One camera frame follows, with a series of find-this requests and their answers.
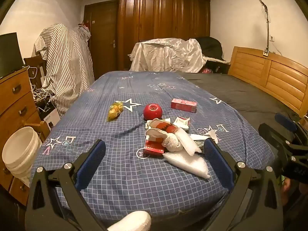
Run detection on tangled white cables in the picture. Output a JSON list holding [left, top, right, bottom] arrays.
[[24, 65, 58, 112]]

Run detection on red carton box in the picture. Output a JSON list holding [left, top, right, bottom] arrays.
[[171, 98, 198, 113]]

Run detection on brown wooden wardrobe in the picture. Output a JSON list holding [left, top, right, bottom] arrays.
[[117, 0, 211, 72]]

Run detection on flat red box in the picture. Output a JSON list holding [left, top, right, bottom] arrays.
[[142, 137, 167, 159]]

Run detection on arched metal pole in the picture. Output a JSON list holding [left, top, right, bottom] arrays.
[[243, 0, 272, 58]]

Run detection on light wooden chair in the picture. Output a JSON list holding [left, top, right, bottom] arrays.
[[24, 120, 51, 143]]

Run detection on striped cloth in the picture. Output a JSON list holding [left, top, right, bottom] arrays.
[[34, 23, 95, 117]]

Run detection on black monitor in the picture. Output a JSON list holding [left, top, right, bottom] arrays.
[[0, 32, 25, 79]]

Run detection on red apple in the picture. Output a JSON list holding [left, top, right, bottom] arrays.
[[144, 103, 163, 121]]

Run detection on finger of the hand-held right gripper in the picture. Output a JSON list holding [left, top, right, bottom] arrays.
[[259, 123, 308, 171], [275, 113, 308, 145]]

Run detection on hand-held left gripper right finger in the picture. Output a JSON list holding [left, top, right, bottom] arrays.
[[203, 138, 283, 231]]

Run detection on bubble wrap piece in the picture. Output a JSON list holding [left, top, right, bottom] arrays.
[[174, 127, 203, 156]]

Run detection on white face mask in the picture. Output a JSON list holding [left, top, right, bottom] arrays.
[[146, 128, 169, 140]]

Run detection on blue printed bedsheet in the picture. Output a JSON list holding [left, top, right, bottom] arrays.
[[30, 71, 275, 224]]

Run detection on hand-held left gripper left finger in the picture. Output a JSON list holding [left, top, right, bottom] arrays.
[[25, 139, 116, 231]]

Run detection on white cardboard box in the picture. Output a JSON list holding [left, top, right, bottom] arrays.
[[43, 107, 61, 128]]

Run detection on dark wooden chair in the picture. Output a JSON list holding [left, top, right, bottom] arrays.
[[23, 55, 48, 89]]

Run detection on brown wooden door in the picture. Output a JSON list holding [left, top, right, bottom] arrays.
[[83, 1, 119, 81]]

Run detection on small red white packet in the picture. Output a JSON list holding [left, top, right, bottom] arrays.
[[174, 116, 191, 128]]

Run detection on yellow snack packet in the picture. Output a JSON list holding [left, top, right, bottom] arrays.
[[107, 102, 124, 122]]

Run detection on white plastic bucket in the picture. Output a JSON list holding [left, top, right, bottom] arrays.
[[2, 126, 42, 187]]

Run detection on clear plastic bag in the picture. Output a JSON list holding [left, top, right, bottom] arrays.
[[163, 150, 210, 180]]

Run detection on dark grey bedsheet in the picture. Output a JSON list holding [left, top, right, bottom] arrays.
[[178, 73, 301, 126]]

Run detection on white paper scrap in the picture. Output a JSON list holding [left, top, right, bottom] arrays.
[[190, 129, 218, 147]]

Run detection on pink printed paper cup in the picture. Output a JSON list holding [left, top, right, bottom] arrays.
[[147, 118, 180, 134]]

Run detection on wooden headboard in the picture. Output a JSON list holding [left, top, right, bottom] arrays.
[[227, 46, 308, 118]]

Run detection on crumpled white tissue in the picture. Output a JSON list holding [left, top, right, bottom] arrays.
[[162, 132, 184, 152]]

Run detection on wooden dresser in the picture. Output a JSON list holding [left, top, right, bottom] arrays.
[[0, 67, 43, 206]]

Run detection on dark side table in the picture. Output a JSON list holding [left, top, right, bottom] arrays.
[[204, 57, 231, 75]]

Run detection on black cloth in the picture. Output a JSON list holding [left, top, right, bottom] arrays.
[[194, 37, 226, 62]]

